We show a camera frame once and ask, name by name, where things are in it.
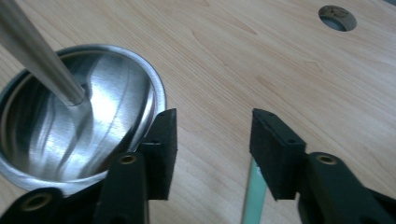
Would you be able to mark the light green stick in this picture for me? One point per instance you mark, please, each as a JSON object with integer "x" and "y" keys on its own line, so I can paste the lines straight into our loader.
{"x": 253, "y": 196}

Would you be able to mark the stainless steel cup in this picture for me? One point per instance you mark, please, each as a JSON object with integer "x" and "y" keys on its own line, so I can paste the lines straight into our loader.
{"x": 74, "y": 124}

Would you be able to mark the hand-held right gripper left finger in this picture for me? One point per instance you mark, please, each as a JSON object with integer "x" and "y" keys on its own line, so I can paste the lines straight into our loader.
{"x": 155, "y": 161}

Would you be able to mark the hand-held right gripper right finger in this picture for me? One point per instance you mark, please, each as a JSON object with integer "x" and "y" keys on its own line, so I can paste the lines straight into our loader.
{"x": 280, "y": 155}

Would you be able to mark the metal rod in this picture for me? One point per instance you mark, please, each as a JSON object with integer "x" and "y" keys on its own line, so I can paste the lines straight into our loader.
{"x": 37, "y": 53}

